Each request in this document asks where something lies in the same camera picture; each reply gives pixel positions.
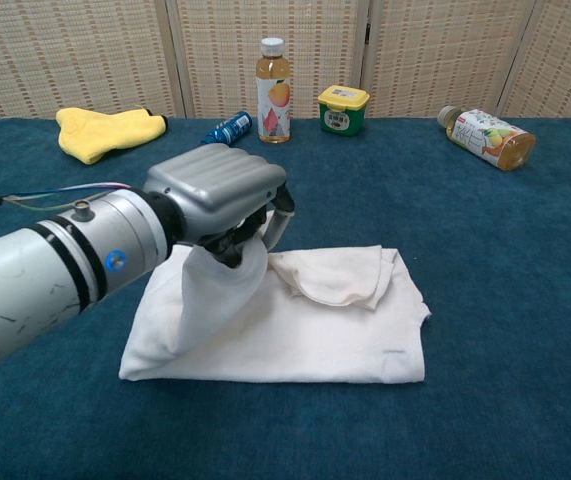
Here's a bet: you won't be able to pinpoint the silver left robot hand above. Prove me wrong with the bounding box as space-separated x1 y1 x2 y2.
142 143 296 269

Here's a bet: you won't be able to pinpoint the white T-shirt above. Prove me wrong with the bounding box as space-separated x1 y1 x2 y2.
117 232 434 385

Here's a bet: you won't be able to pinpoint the beige woven screen panel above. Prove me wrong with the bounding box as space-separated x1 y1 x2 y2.
167 0 374 120
497 0 571 120
0 0 189 121
362 0 541 120

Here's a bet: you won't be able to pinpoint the blue plastic bottle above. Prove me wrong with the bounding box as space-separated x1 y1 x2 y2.
199 110 254 147

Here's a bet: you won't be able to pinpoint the tea bottle with peach label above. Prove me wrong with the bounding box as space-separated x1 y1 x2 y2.
256 37 294 145

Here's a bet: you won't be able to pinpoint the yellow cloth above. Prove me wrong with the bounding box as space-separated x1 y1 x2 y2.
55 106 170 166

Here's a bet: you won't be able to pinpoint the green container with yellow lid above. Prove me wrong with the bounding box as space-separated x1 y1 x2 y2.
317 84 371 137

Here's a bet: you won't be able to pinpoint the tea bottle with green label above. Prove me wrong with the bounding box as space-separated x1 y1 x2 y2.
437 105 537 173

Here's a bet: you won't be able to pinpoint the blue carpet table cover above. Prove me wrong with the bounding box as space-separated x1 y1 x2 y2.
0 117 571 480

